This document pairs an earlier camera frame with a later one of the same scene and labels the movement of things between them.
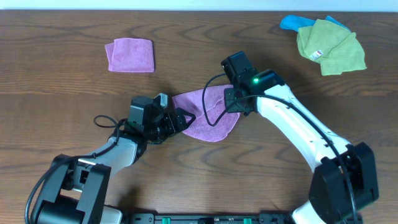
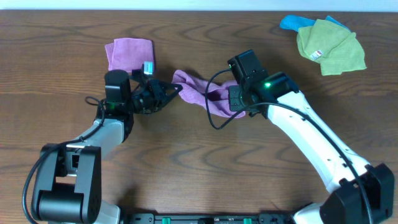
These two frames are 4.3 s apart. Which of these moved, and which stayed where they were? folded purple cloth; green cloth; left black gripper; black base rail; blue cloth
Moved: left black gripper
Stayed: folded purple cloth; blue cloth; green cloth; black base rail
